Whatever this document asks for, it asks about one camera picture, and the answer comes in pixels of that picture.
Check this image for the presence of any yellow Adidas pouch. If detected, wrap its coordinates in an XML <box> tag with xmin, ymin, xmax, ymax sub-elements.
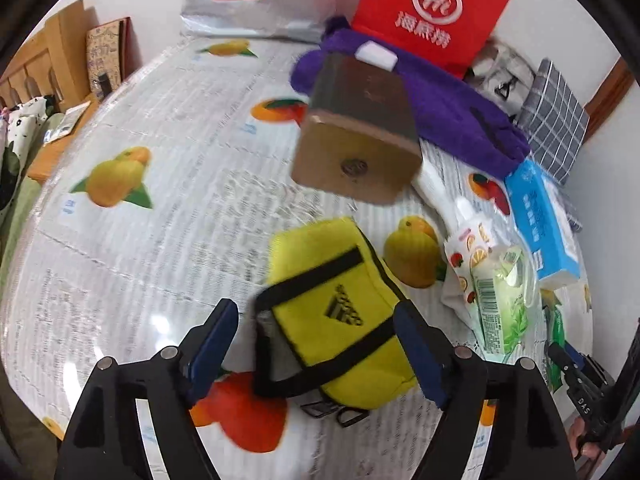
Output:
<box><xmin>254</xmin><ymin>217</ymin><xmax>416</xmax><ymax>428</ymax></box>

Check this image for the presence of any green tissue packet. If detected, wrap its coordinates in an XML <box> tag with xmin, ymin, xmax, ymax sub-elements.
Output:
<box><xmin>470</xmin><ymin>245</ymin><xmax>532</xmax><ymax>356</ymax></box>

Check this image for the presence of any person's right hand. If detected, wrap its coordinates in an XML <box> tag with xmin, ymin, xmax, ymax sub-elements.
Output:
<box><xmin>566</xmin><ymin>415</ymin><xmax>632</xmax><ymax>463</ymax></box>

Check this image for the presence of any green flat packet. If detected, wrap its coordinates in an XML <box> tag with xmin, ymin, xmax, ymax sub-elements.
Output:
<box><xmin>540</xmin><ymin>288</ymin><xmax>565</xmax><ymax>392</ymax></box>

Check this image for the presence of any fruit print wet wipe pack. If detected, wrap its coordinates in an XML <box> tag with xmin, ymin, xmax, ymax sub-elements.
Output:
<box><xmin>440</xmin><ymin>214</ymin><xmax>498</xmax><ymax>332</ymax></box>

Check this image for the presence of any blue tissue pack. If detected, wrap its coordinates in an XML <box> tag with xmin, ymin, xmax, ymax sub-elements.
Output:
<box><xmin>506</xmin><ymin>159</ymin><xmax>580</xmax><ymax>290</ymax></box>

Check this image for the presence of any fruit pattern tablecloth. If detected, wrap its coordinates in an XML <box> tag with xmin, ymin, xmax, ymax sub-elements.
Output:
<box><xmin>0</xmin><ymin>34</ymin><xmax>597</xmax><ymax>480</ymax></box>

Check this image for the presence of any dark green tea tin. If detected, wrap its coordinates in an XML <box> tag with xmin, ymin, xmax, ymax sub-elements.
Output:
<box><xmin>291</xmin><ymin>53</ymin><xmax>422</xmax><ymax>205</ymax></box>

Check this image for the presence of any blue plaid cushion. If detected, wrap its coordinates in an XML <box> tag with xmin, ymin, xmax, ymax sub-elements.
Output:
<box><xmin>515</xmin><ymin>58</ymin><xmax>589</xmax><ymax>232</ymax></box>

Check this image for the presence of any purple towel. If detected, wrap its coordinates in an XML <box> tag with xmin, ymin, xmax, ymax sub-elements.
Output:
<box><xmin>290</xmin><ymin>16</ymin><xmax>530</xmax><ymax>180</ymax></box>

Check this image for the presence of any wooden nightstand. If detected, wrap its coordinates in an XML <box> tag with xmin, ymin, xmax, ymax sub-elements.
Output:
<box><xmin>26</xmin><ymin>94</ymin><xmax>100</xmax><ymax>184</ymax></box>

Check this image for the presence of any white packet on nightstand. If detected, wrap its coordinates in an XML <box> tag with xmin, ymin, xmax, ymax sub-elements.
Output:
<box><xmin>43</xmin><ymin>101</ymin><xmax>91</xmax><ymax>145</ymax></box>

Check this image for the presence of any small dark bottle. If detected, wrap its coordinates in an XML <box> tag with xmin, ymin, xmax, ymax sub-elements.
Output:
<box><xmin>96</xmin><ymin>73</ymin><xmax>113</xmax><ymax>101</ymax></box>

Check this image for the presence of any grey backpack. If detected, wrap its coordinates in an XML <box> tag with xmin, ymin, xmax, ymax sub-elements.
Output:
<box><xmin>463</xmin><ymin>37</ymin><xmax>536</xmax><ymax>122</ymax></box>

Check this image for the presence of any patterned book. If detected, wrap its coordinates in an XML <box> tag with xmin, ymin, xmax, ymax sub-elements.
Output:
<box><xmin>86</xmin><ymin>16</ymin><xmax>130</xmax><ymax>101</ymax></box>

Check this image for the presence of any wooden headboard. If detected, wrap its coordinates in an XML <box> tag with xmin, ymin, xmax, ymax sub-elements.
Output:
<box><xmin>1</xmin><ymin>0</ymin><xmax>90</xmax><ymax>112</ymax></box>

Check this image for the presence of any red paper shopping bag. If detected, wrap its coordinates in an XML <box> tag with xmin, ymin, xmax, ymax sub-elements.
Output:
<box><xmin>352</xmin><ymin>0</ymin><xmax>510</xmax><ymax>78</ymax></box>

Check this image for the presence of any brown wooden door frame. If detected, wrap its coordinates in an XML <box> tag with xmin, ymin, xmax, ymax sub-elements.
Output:
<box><xmin>584</xmin><ymin>58</ymin><xmax>636</xmax><ymax>142</ymax></box>

